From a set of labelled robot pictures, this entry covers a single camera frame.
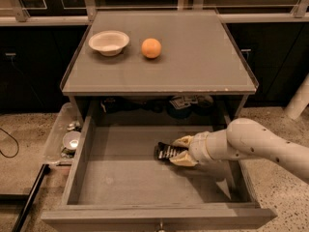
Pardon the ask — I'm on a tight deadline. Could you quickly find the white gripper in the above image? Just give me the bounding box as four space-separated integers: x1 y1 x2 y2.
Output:
169 131 212 167

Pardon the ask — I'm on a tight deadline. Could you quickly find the black rxbar chocolate wrapper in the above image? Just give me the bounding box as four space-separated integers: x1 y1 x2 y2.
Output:
155 142 185 160

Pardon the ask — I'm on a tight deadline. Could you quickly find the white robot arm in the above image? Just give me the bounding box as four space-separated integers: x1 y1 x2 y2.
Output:
169 118 309 183

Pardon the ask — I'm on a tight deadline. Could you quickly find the open grey top drawer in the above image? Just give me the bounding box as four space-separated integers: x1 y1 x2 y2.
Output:
42 101 277 232

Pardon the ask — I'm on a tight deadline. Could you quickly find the grey wooden cabinet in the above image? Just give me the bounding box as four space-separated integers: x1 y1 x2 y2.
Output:
59 10 260 128

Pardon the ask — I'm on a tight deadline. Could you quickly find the orange fruit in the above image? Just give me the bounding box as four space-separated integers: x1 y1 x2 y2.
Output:
141 38 161 59

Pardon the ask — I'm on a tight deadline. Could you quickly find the small white bowl in bin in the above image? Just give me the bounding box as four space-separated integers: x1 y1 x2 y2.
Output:
63 130 81 151

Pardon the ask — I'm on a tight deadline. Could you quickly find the clear plastic bin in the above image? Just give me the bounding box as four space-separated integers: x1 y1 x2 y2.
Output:
42 102 82 165

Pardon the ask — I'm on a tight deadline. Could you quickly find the white paper bowl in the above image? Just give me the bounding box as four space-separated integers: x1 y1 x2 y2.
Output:
88 30 129 57

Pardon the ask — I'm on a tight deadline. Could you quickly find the black metal bar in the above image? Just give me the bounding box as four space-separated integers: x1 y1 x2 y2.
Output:
0 164 50 232

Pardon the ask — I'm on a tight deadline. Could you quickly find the black cable on floor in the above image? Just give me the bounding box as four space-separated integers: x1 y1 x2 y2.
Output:
0 128 20 159

